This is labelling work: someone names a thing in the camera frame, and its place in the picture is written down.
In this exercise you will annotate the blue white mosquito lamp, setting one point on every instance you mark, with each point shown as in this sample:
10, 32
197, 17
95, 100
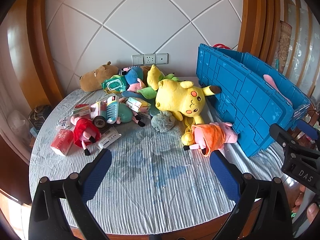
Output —
112, 110

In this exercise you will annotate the pink plush toy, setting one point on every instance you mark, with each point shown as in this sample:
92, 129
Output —
275, 83

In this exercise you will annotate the yellow mouse plush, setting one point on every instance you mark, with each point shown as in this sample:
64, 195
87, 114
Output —
175, 97

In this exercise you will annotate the blue shirt pig plush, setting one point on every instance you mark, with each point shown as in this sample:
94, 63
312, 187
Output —
133, 76

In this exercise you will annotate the white wall socket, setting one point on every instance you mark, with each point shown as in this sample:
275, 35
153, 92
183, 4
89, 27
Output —
162, 58
150, 59

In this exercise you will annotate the pink green tissue pack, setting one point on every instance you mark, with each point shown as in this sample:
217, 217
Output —
98, 108

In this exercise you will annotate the grey fluffy plush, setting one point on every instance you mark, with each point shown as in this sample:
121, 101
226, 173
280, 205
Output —
163, 122

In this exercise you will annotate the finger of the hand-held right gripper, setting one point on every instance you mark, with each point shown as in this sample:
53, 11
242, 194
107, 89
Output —
308, 129
281, 133

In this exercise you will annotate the yellow plastic ball tongs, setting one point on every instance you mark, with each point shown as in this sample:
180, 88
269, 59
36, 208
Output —
187, 138

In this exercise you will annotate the small white medicine box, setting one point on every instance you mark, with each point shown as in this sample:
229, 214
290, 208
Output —
111, 96

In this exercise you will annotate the pastel teal pink tissue pack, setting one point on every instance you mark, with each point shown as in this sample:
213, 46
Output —
137, 104

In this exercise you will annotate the yellow green leafy plush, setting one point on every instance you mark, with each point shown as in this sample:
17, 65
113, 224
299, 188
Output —
153, 76

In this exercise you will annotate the black tape roll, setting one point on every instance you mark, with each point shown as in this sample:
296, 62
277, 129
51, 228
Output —
100, 122

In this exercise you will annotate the blue plastic crate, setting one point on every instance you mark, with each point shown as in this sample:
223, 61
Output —
250, 100

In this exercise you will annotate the dark patterned box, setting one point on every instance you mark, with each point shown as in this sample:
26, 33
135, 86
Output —
37, 116

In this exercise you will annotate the small white tissue pack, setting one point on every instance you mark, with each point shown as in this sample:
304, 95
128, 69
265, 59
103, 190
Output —
63, 122

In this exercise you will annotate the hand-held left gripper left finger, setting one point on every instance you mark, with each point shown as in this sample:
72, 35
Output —
100, 172

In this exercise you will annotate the brown capybara plush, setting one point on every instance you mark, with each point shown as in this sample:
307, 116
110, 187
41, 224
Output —
97, 78

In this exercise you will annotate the teal dress pig plush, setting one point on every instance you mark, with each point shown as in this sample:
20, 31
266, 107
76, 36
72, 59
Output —
125, 113

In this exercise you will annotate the white plastic bag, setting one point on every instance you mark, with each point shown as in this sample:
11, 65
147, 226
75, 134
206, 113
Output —
18, 127

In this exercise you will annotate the person's right hand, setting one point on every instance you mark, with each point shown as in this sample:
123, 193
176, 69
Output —
313, 210

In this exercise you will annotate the round wooden desktop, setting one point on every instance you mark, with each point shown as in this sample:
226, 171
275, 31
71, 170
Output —
162, 230

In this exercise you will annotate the white wall switch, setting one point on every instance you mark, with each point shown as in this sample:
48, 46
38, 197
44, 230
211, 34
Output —
138, 59

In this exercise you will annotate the green wet wipes pack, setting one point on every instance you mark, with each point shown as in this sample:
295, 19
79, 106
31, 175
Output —
115, 83

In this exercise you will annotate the red plastic toy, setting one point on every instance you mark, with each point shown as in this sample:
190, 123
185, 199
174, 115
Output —
221, 45

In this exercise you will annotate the red dress pig plush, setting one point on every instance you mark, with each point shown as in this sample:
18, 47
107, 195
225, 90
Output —
85, 130

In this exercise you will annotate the white wet wipes pack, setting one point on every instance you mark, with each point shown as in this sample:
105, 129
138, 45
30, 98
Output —
110, 137

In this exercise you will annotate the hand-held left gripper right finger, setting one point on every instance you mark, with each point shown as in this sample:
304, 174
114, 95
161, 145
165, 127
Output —
222, 175

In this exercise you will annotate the brown woven wall hanging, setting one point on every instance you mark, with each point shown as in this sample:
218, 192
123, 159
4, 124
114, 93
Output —
283, 42

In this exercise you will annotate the orange dress pig plush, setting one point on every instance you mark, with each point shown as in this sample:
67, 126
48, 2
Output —
210, 135

